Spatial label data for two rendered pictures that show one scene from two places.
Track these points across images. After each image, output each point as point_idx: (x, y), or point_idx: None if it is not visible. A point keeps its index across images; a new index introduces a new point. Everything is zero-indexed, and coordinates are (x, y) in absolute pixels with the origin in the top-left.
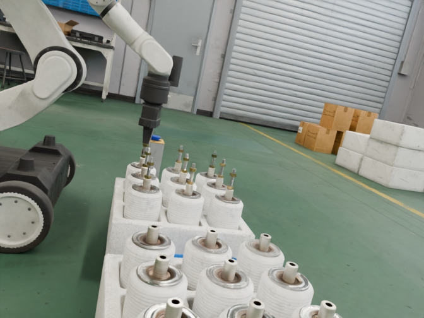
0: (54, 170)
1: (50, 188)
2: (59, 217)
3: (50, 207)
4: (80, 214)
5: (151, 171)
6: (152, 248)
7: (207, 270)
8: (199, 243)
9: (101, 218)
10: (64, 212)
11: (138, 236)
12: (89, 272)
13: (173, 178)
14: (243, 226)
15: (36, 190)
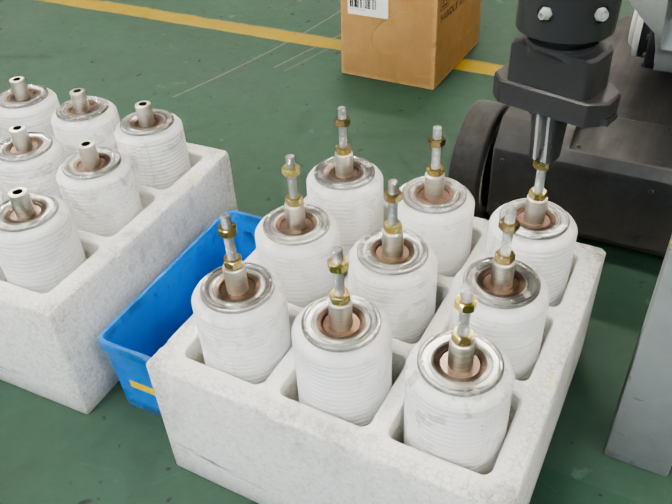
0: (607, 158)
1: (506, 151)
2: (616, 281)
3: (461, 168)
4: (641, 317)
5: (494, 230)
6: (127, 115)
7: (47, 135)
8: (100, 152)
9: (620, 349)
10: (649, 294)
11: (161, 114)
12: None
13: (407, 237)
14: (200, 369)
15: (473, 129)
